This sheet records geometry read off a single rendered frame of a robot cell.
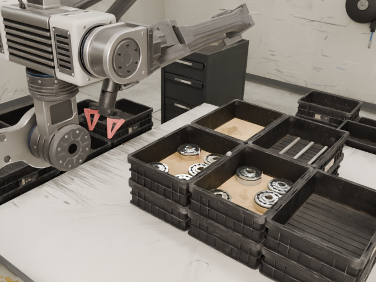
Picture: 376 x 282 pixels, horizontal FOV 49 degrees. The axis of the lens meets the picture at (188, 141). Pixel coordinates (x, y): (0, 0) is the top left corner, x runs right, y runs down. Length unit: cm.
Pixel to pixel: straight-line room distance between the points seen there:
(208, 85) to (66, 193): 164
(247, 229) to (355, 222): 39
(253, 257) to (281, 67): 386
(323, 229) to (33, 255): 99
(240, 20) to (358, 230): 80
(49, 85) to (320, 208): 101
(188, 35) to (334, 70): 378
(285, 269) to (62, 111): 83
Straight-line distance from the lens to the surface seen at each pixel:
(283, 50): 505
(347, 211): 161
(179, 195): 150
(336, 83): 490
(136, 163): 157
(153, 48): 103
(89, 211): 172
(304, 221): 150
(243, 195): 158
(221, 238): 147
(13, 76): 453
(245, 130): 207
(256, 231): 137
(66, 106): 125
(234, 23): 134
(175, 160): 176
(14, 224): 172
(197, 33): 120
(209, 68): 309
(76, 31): 98
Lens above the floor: 172
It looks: 28 degrees down
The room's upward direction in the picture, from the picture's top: 2 degrees clockwise
